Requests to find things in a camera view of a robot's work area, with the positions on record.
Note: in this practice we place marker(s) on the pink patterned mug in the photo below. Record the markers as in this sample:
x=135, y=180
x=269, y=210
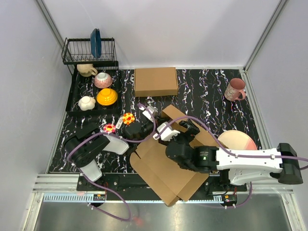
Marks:
x=235, y=90

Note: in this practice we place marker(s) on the white flower-shaped cup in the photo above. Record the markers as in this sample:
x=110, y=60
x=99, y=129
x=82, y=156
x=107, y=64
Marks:
x=86, y=103

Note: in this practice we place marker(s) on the black wire dish rack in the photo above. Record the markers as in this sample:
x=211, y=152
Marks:
x=78, y=54

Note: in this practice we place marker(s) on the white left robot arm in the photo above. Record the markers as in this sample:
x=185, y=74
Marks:
x=87, y=142

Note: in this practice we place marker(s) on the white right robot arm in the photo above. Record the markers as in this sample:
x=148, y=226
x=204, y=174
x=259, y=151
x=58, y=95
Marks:
x=241, y=166

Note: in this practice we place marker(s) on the closed brown cardboard box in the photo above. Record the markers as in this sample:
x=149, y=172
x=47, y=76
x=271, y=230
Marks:
x=154, y=82

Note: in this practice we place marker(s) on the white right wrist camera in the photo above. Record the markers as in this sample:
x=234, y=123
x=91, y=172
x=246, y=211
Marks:
x=167, y=134

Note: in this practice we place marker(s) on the brown cardboard box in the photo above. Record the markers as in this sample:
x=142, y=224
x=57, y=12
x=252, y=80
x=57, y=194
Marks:
x=154, y=82
x=163, y=175

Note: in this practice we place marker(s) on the cream ceramic mug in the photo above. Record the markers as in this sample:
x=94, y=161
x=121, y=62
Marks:
x=87, y=70

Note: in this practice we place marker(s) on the blue plate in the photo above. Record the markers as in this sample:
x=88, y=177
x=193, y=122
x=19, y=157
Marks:
x=95, y=43

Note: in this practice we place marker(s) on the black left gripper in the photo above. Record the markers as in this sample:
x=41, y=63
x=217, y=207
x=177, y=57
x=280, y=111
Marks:
x=151, y=122

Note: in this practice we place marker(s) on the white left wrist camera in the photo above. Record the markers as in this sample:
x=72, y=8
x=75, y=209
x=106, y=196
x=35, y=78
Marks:
x=150, y=112

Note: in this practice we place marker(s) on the cream pink floral plate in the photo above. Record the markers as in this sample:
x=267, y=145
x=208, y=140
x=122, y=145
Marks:
x=237, y=140

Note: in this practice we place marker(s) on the pink patterned bowl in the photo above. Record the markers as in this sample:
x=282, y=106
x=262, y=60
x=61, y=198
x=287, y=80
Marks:
x=103, y=80

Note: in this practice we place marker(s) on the orange yellow ribbed bowl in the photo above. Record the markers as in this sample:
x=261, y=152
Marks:
x=107, y=97

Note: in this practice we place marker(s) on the pink sunflower plush toy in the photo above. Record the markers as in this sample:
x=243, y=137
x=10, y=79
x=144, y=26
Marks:
x=109, y=128

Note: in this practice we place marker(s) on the orange sunflower plush toy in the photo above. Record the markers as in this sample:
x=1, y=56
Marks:
x=128, y=118

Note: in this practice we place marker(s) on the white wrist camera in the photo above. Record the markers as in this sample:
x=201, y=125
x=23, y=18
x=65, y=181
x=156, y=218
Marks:
x=150, y=112
x=167, y=134

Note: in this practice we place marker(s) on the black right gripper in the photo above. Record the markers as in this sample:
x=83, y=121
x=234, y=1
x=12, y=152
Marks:
x=193, y=130

